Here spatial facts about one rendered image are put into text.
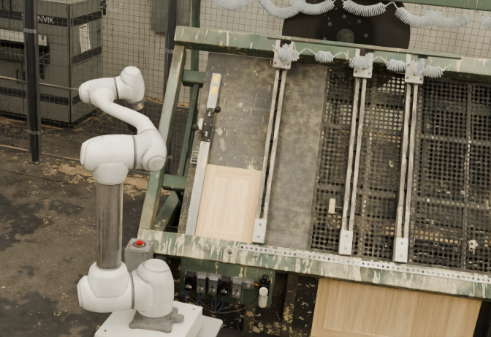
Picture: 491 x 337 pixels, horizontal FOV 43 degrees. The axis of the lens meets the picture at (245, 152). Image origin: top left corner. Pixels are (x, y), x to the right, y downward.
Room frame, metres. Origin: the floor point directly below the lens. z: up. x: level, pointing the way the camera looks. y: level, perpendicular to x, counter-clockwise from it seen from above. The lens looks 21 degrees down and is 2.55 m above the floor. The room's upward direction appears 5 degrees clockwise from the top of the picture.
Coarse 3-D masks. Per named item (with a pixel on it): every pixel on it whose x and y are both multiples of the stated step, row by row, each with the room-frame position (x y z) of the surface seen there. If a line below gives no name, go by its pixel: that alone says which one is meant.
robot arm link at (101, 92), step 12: (84, 84) 2.72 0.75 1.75; (96, 84) 2.70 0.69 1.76; (108, 84) 2.72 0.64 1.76; (84, 96) 2.69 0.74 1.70; (96, 96) 2.66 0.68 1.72; (108, 96) 2.67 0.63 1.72; (108, 108) 2.57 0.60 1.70; (120, 108) 2.55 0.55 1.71; (132, 120) 2.49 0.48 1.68; (144, 120) 2.45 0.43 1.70
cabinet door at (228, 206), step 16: (208, 176) 3.19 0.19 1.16; (224, 176) 3.19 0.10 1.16; (240, 176) 3.19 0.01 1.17; (256, 176) 3.18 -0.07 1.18; (208, 192) 3.13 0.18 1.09; (224, 192) 3.13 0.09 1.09; (240, 192) 3.13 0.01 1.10; (256, 192) 3.13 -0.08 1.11; (208, 208) 3.07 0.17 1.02; (224, 208) 3.07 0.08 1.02; (240, 208) 3.07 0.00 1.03; (208, 224) 3.02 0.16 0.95; (224, 224) 3.02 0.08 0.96; (240, 224) 3.02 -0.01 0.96; (240, 240) 2.96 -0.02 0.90
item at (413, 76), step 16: (416, 64) 3.51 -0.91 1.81; (416, 80) 3.45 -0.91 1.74; (416, 96) 3.42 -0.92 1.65; (400, 160) 3.23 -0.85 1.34; (400, 176) 3.14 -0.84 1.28; (400, 192) 3.08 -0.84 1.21; (400, 208) 3.02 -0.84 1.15; (400, 224) 2.97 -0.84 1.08; (400, 240) 2.92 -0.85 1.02; (400, 256) 2.86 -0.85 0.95
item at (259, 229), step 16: (288, 48) 3.45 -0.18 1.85; (288, 64) 3.51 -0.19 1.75; (272, 112) 3.37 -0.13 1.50; (272, 128) 3.35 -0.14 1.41; (272, 144) 3.29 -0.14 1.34; (272, 160) 3.19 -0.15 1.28; (272, 176) 3.14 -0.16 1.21; (256, 208) 3.02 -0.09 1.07; (256, 224) 2.97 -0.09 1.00; (256, 240) 2.92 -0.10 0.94
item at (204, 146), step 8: (216, 96) 3.46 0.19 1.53; (208, 104) 3.43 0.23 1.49; (216, 104) 3.45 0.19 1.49; (200, 144) 3.28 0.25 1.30; (208, 144) 3.28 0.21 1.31; (200, 152) 3.25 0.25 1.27; (208, 152) 3.27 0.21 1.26; (200, 160) 3.22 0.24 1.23; (200, 168) 3.19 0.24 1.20; (200, 176) 3.17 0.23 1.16; (200, 184) 3.14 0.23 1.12; (192, 192) 3.11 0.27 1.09; (200, 192) 3.11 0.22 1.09; (192, 200) 3.08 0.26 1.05; (192, 208) 3.05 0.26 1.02; (192, 216) 3.02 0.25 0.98; (192, 224) 3.00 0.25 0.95; (192, 232) 2.97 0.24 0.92
